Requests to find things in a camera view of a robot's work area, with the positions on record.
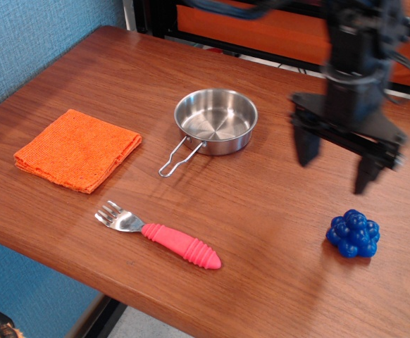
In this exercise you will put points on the blue bumpy toy ball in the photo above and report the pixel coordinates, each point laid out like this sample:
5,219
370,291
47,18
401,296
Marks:
354,234

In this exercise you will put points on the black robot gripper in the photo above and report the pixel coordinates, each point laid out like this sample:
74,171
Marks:
349,114

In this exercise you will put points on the small steel pan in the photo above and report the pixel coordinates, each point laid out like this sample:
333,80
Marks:
212,122

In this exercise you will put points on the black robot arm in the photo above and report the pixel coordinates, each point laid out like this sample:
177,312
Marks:
364,36

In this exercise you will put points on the orange panel black frame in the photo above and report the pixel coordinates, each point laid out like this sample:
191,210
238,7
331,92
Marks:
295,35

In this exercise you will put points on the black table leg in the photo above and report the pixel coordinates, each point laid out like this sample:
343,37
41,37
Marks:
99,319

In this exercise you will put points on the fork with pink handle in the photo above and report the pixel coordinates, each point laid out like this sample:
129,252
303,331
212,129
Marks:
190,248

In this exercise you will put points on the orange folded cloth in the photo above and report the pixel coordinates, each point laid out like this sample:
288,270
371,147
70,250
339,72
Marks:
77,151

